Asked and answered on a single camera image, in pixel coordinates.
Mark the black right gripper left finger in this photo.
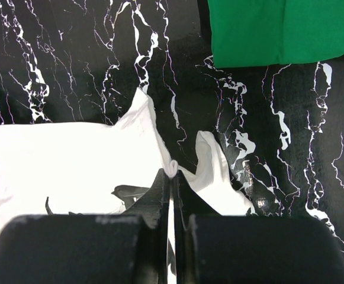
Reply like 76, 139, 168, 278
0, 170, 170, 283

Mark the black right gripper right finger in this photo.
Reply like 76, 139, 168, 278
172, 172, 344, 283

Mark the white printed t-shirt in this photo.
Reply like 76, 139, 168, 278
0, 87, 257, 284

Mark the black marble pattern mat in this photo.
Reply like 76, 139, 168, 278
0, 1, 344, 253

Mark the folded green t-shirt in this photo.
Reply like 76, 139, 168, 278
208, 1, 344, 68

